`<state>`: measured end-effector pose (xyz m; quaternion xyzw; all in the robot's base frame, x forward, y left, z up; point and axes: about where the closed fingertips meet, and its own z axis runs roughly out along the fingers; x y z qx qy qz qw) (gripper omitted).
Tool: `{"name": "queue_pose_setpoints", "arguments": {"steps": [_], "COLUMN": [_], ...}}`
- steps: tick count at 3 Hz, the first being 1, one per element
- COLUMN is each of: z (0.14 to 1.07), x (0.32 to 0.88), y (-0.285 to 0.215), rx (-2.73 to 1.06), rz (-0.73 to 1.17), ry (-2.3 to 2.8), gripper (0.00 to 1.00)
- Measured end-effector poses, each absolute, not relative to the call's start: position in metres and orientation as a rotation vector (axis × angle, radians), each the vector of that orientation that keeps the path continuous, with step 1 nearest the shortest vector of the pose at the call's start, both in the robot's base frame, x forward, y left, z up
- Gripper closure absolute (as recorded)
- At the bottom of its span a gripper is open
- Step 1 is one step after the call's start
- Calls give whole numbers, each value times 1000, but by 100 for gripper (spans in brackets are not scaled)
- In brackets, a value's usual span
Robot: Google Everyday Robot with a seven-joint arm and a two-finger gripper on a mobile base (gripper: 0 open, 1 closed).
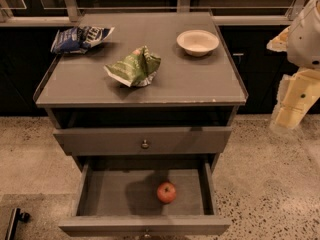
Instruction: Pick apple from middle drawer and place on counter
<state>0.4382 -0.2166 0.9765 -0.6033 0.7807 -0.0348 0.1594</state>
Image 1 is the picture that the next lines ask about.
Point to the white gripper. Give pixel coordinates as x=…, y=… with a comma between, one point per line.
x=305, y=42

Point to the red apple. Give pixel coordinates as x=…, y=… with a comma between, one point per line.
x=166, y=192

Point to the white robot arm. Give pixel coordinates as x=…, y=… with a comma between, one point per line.
x=299, y=92

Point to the closed grey top drawer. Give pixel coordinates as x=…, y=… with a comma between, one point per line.
x=127, y=141

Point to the grey wooden drawer cabinet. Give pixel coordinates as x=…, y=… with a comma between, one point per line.
x=145, y=116

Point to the round metal drawer knob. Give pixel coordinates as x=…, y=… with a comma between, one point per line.
x=145, y=144

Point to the open grey middle drawer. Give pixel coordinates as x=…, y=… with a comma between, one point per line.
x=118, y=197

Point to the middle drawer metal knob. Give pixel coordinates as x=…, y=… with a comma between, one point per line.
x=145, y=236

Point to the white ceramic bowl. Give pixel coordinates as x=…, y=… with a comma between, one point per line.
x=197, y=43

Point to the green crumpled chip bag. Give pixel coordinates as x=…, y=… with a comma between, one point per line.
x=137, y=69

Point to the blue crumpled chip bag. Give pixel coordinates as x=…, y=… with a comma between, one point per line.
x=79, y=40

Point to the black object on floor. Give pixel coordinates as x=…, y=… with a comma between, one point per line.
x=16, y=216

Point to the metal railing frame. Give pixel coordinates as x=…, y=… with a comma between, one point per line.
x=224, y=12

